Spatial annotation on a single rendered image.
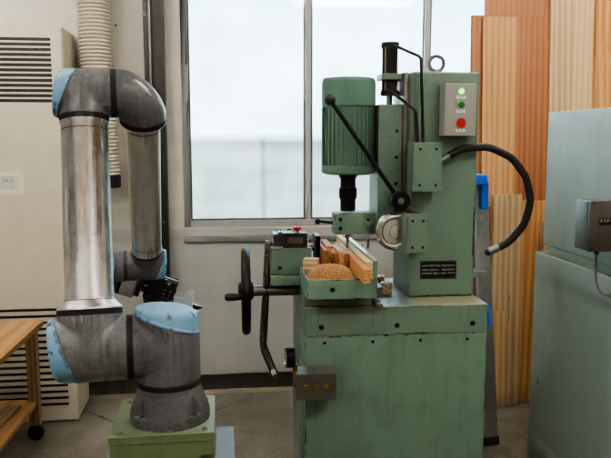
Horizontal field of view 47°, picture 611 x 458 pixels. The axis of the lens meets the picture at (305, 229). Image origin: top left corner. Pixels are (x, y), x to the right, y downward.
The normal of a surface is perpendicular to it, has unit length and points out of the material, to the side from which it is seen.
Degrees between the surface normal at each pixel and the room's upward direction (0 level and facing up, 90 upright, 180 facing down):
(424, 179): 90
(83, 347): 74
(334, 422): 90
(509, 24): 86
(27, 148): 90
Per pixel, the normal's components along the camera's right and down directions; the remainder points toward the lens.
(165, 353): 0.23, 0.12
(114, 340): 0.21, -0.41
